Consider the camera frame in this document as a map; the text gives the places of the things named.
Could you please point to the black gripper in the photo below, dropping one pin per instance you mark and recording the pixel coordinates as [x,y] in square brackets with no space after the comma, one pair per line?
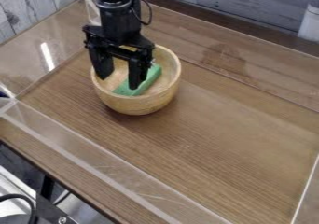
[117,38]

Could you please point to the green rectangular block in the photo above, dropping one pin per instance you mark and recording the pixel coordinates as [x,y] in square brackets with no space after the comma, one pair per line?
[153,76]

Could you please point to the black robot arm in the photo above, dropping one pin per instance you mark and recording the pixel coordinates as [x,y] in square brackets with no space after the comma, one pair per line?
[117,39]

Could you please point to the brown wooden bowl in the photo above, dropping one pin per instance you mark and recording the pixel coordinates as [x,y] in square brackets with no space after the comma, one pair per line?
[157,96]

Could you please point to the black table leg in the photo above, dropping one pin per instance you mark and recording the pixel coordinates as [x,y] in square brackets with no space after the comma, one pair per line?
[43,197]

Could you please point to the white cylindrical container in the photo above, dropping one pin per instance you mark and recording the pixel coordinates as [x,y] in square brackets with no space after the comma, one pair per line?
[309,30]

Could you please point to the clear acrylic corner bracket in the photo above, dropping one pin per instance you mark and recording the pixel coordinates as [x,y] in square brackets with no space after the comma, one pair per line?
[93,13]

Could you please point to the clear acrylic tray wall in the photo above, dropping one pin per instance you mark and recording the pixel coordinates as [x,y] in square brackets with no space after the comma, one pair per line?
[222,158]

